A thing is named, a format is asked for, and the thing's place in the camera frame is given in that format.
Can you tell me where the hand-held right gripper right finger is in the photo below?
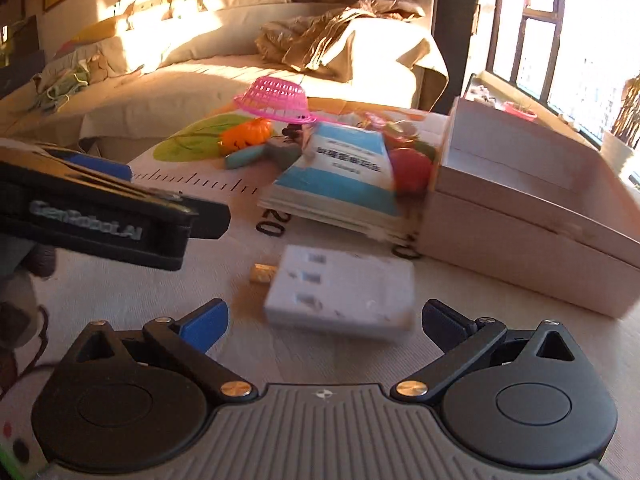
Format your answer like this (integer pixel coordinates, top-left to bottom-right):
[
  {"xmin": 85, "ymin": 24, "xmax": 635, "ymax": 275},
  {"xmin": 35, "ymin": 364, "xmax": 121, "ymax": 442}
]
[{"xmin": 392, "ymin": 300, "xmax": 591, "ymax": 403}]

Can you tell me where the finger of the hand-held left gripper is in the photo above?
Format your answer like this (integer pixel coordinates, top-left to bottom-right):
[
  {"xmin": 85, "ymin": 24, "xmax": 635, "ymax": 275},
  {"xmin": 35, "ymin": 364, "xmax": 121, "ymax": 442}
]
[
  {"xmin": 170, "ymin": 195, "xmax": 232, "ymax": 239},
  {"xmin": 0, "ymin": 139, "xmax": 176, "ymax": 197}
]

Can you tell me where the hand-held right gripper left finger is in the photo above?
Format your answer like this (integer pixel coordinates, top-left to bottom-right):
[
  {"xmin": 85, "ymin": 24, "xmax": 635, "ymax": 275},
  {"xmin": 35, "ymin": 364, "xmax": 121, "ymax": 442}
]
[{"xmin": 65, "ymin": 298, "xmax": 257, "ymax": 403}]

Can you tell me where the teal toy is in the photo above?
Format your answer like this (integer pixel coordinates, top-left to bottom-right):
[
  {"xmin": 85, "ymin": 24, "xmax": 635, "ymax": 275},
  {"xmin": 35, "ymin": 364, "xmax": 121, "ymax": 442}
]
[{"xmin": 224, "ymin": 145, "xmax": 267, "ymax": 170}]

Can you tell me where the orange plastic toy cup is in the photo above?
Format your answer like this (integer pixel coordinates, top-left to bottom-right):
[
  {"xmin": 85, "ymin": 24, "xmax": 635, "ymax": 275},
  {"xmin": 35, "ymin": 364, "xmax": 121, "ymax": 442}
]
[{"xmin": 219, "ymin": 118, "xmax": 274, "ymax": 156}]

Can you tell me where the cardboard box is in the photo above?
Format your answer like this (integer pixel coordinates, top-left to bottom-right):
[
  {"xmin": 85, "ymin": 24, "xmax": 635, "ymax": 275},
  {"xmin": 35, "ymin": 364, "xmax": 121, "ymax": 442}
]
[{"xmin": 417, "ymin": 96, "xmax": 640, "ymax": 319}]

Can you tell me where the blue and white book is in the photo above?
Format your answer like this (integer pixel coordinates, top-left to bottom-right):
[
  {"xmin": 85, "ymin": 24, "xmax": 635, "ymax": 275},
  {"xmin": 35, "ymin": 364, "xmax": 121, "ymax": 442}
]
[{"xmin": 257, "ymin": 122, "xmax": 418, "ymax": 242}]

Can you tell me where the pink plastic basket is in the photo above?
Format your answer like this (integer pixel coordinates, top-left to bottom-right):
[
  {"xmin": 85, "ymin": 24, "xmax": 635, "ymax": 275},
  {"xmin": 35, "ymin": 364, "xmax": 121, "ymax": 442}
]
[{"xmin": 234, "ymin": 76, "xmax": 319, "ymax": 124}]

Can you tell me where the red toy apple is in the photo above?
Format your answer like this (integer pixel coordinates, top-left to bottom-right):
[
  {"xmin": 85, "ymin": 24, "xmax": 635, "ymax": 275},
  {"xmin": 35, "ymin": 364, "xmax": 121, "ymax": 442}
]
[{"xmin": 389, "ymin": 147, "xmax": 434, "ymax": 197}]

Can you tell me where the person's left hand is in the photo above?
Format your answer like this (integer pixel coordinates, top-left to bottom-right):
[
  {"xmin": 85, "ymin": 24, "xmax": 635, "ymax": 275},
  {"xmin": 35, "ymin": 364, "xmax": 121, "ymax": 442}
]
[{"xmin": 0, "ymin": 240, "xmax": 56, "ymax": 356}]

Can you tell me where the printed play mat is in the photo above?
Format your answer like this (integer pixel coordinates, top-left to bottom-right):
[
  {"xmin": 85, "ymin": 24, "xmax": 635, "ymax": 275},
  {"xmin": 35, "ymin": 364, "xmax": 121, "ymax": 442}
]
[{"xmin": 0, "ymin": 100, "xmax": 640, "ymax": 480}]

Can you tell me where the green cloth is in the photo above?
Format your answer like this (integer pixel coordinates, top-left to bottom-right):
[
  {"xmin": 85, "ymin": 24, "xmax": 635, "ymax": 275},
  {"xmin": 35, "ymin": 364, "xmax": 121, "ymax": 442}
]
[{"xmin": 33, "ymin": 59, "xmax": 92, "ymax": 112}]

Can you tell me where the grey toy piece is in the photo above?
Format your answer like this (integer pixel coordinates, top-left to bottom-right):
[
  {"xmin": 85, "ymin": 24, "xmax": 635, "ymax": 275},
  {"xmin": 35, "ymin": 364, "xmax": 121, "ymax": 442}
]
[{"xmin": 265, "ymin": 139, "xmax": 302, "ymax": 172}]

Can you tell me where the beige sofa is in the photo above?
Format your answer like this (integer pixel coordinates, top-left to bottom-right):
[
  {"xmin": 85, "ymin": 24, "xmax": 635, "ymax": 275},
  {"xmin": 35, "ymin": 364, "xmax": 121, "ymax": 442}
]
[{"xmin": 0, "ymin": 0, "xmax": 451, "ymax": 161}]

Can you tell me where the dark toy figure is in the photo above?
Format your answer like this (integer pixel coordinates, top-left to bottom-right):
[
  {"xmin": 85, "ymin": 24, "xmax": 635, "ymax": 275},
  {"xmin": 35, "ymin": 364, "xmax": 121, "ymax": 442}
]
[{"xmin": 281, "ymin": 125, "xmax": 314, "ymax": 144}]

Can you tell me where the brown crumpled cloth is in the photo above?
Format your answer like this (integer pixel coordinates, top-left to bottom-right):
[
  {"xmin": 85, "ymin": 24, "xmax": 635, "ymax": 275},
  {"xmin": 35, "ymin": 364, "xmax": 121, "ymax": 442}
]
[{"xmin": 254, "ymin": 0, "xmax": 427, "ymax": 75}]

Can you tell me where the red bowl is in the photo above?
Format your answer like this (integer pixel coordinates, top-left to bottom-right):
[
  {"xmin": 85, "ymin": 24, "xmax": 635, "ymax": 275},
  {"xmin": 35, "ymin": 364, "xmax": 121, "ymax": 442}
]
[{"xmin": 502, "ymin": 101, "xmax": 539, "ymax": 122}]

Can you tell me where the potted plant in white pot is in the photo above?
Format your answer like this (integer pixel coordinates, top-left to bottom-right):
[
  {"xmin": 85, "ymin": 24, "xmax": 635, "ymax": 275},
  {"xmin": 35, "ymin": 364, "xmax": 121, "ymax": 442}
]
[{"xmin": 599, "ymin": 74, "xmax": 640, "ymax": 167}]

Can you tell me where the black framed window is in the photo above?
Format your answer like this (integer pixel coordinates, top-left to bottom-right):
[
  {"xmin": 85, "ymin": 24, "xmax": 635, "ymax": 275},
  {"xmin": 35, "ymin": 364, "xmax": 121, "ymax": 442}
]
[{"xmin": 470, "ymin": 0, "xmax": 640, "ymax": 151}]

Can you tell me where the brown cable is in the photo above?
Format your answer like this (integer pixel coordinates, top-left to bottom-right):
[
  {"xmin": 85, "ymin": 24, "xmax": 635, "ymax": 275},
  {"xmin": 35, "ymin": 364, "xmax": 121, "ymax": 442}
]
[{"xmin": 0, "ymin": 305, "xmax": 53, "ymax": 396}]

